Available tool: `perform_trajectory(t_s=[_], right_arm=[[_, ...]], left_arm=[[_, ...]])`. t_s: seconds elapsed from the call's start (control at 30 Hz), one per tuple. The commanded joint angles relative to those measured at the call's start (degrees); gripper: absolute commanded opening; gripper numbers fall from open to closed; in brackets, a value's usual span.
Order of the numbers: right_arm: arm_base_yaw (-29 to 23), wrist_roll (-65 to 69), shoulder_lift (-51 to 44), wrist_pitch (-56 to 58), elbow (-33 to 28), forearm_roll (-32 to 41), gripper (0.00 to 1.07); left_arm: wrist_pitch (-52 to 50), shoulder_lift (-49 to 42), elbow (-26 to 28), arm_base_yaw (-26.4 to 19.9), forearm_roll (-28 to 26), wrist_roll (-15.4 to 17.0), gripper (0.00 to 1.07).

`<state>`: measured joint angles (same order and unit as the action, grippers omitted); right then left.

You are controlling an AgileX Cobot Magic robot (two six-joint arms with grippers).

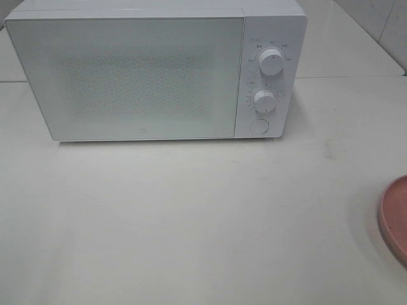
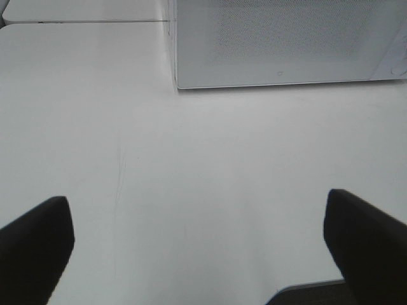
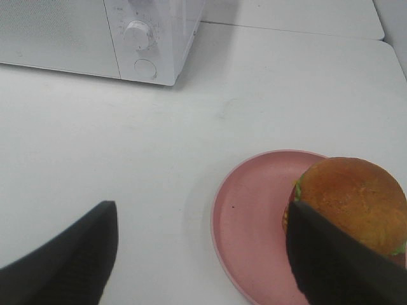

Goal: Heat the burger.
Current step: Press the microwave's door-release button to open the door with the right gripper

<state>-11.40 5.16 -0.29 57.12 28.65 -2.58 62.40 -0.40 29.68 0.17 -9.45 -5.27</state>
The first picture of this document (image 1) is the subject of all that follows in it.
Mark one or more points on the white microwave oven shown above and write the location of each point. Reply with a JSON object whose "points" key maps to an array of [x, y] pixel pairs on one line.
{"points": [[266, 23]]}

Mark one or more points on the white microwave door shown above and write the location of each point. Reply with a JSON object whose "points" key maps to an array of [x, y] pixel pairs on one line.
{"points": [[132, 79]]}

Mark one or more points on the white upper power knob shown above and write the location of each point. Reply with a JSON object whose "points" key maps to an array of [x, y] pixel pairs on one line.
{"points": [[271, 61]]}

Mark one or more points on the pink round plate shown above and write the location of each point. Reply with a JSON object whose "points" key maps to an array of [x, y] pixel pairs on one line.
{"points": [[392, 218]]}

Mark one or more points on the white lower timer knob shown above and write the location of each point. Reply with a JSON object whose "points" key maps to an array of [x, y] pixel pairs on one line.
{"points": [[264, 101]]}

